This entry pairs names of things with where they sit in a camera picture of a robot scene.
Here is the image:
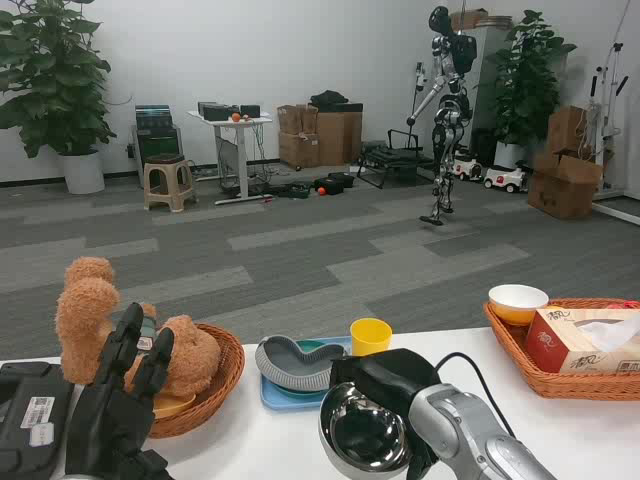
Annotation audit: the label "beige plastic stool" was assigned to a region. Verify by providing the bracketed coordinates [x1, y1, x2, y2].
[143, 153, 198, 212]

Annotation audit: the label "light blue tray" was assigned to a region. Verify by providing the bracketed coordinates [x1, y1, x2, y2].
[259, 335, 354, 412]

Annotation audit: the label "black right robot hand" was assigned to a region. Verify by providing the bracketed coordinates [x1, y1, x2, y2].
[328, 348, 442, 480]

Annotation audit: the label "tall dark green plant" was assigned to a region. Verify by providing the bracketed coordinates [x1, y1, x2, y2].
[486, 9, 578, 147]

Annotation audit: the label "white and orange bowl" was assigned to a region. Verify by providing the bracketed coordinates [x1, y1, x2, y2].
[488, 284, 550, 327]

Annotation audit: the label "large white toy car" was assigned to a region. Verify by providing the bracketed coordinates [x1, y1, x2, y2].
[482, 161, 534, 196]

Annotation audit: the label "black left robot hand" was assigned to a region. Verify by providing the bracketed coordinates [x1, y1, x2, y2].
[64, 302, 177, 480]

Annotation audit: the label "red and white tissue box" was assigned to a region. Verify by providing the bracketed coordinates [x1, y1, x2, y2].
[524, 307, 640, 376]

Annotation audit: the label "wide brown cardboard box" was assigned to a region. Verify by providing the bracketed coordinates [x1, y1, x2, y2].
[526, 151, 605, 221]

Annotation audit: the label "black folding cot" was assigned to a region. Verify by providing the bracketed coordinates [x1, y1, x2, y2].
[355, 128, 437, 190]

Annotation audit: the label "white standing desk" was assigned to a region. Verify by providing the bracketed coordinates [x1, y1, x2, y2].
[188, 110, 275, 207]

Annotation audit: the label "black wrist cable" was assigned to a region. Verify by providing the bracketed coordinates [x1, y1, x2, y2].
[432, 351, 516, 439]

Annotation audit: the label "shiny metal bowl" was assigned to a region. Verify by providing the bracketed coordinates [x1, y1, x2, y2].
[318, 382, 416, 474]

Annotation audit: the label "white round plant pot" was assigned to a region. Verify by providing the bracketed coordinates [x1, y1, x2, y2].
[58, 149, 107, 196]

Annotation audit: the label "hanging silver humanoid robot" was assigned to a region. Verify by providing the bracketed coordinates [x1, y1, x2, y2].
[405, 5, 479, 228]

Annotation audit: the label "tall brown cardboard box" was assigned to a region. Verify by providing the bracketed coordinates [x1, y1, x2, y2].
[316, 102, 365, 167]

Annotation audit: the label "black boxes on desk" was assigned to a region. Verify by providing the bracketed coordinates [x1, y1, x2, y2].
[197, 101, 263, 122]

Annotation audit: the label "open brown cardboard boxes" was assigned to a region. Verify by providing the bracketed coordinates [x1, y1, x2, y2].
[277, 103, 321, 169]

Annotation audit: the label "black bag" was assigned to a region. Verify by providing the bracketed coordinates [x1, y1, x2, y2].
[309, 89, 350, 107]

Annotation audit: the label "yellow plastic cup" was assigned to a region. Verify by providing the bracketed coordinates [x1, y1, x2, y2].
[349, 317, 394, 358]

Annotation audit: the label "rectangular wicker basket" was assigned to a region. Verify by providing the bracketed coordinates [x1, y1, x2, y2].
[483, 297, 640, 401]

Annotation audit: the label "white metal stand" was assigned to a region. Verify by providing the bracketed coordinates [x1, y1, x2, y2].
[588, 0, 640, 217]

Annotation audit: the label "white square plant pot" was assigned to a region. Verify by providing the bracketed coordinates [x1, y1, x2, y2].
[493, 139, 529, 172]

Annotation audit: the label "grey knitted bowl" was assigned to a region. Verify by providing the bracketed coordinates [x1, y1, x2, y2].
[254, 335, 349, 393]

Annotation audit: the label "green equipment box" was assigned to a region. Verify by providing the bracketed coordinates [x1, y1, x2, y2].
[131, 104, 184, 189]

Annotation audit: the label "round wicker basket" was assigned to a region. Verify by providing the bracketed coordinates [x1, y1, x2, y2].
[147, 322, 246, 440]

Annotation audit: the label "black remote controller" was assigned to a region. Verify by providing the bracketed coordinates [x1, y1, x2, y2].
[0, 361, 76, 480]

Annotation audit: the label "brown teddy bear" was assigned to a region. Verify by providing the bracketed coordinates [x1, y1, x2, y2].
[55, 256, 222, 401]

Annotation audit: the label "black floor case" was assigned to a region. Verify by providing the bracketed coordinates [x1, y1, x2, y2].
[313, 171, 357, 197]

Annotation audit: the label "orange plate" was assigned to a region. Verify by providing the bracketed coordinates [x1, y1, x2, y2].
[152, 392, 197, 419]

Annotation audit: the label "large leafy green plant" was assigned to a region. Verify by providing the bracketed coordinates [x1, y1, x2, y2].
[0, 0, 118, 159]

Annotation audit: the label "small white toy car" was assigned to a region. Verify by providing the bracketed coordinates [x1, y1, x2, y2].
[451, 149, 484, 183]

